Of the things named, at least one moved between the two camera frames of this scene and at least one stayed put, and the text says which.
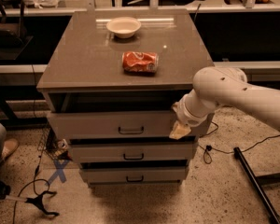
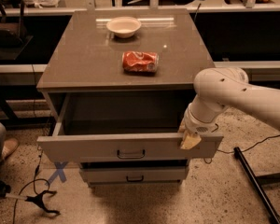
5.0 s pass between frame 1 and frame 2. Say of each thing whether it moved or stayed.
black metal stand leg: stayed
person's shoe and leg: stayed
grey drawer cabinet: stayed
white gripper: moved
